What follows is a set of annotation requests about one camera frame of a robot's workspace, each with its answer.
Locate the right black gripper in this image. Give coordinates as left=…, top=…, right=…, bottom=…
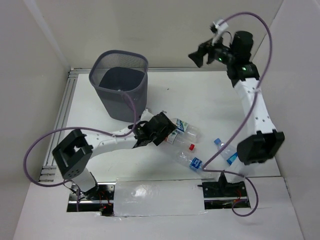
left=187, top=31, right=235, bottom=69

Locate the red label plastic bottle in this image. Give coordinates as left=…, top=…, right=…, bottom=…
left=164, top=132, right=195, bottom=151

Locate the blue label bottle white cap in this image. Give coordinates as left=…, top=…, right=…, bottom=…
left=176, top=151, right=216, bottom=179

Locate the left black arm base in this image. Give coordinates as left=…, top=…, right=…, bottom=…
left=63, top=182, right=116, bottom=217

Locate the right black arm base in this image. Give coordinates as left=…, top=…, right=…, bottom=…
left=198, top=174, right=247, bottom=199

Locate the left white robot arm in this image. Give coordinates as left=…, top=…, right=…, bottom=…
left=52, top=111, right=177, bottom=201

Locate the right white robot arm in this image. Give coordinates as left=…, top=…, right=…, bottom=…
left=189, top=31, right=285, bottom=196

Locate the grey mesh waste bin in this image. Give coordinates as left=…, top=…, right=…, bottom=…
left=88, top=50, right=149, bottom=123

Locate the green blue label bottle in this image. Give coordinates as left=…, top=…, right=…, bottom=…
left=170, top=118, right=201, bottom=143

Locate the blue cap plastic bottle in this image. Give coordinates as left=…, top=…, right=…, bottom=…
left=214, top=138, right=238, bottom=166

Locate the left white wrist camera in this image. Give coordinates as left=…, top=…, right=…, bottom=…
left=139, top=108, right=154, bottom=123

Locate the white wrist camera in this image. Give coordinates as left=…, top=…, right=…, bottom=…
left=210, top=19, right=229, bottom=45
left=139, top=108, right=154, bottom=123

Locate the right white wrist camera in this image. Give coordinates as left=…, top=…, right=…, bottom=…
left=210, top=19, right=229, bottom=45

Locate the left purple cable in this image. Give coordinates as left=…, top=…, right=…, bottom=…
left=23, top=92, right=141, bottom=213

